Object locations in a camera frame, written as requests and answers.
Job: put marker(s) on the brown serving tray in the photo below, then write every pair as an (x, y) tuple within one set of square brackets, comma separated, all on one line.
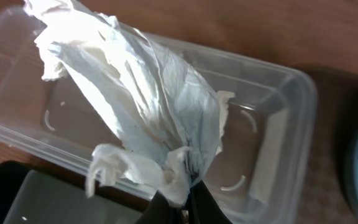
[(323, 198)]

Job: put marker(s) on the black waste tray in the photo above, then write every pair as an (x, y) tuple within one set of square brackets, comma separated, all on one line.
[(28, 196)]

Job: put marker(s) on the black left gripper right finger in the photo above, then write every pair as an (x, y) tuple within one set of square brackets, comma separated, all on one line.
[(202, 207)]

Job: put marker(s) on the clear plastic bin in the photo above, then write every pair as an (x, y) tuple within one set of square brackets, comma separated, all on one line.
[(257, 177)]

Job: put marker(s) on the white tissue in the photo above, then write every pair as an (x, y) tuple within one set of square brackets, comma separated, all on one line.
[(168, 118)]

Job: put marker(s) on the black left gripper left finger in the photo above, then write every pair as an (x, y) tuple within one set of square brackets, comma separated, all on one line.
[(159, 212)]

